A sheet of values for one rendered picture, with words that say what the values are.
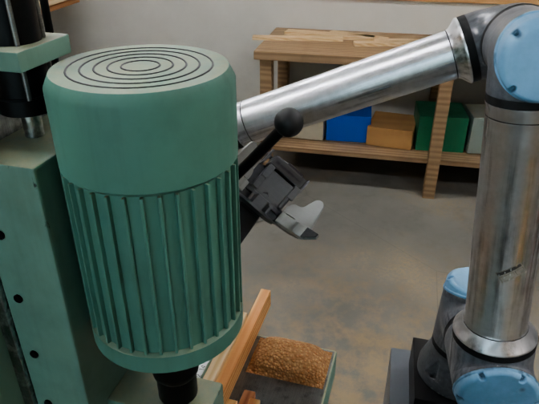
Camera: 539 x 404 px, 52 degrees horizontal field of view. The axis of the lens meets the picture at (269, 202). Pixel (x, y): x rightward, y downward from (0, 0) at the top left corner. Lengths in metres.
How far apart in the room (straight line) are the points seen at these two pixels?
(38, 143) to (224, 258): 0.23
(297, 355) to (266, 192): 0.35
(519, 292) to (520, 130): 0.29
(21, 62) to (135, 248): 0.20
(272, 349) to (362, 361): 1.34
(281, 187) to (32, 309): 0.36
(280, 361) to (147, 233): 0.54
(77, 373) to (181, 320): 0.18
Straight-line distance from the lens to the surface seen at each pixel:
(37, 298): 0.66
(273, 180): 0.78
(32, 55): 0.58
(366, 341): 2.42
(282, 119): 0.64
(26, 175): 0.57
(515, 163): 0.92
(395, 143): 3.51
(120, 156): 0.48
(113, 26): 4.29
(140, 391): 0.79
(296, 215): 0.76
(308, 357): 1.01
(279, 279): 2.71
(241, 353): 1.01
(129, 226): 0.51
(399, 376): 1.53
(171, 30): 4.11
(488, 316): 1.07
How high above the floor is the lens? 1.65
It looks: 29 degrees down
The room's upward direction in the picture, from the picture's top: straight up
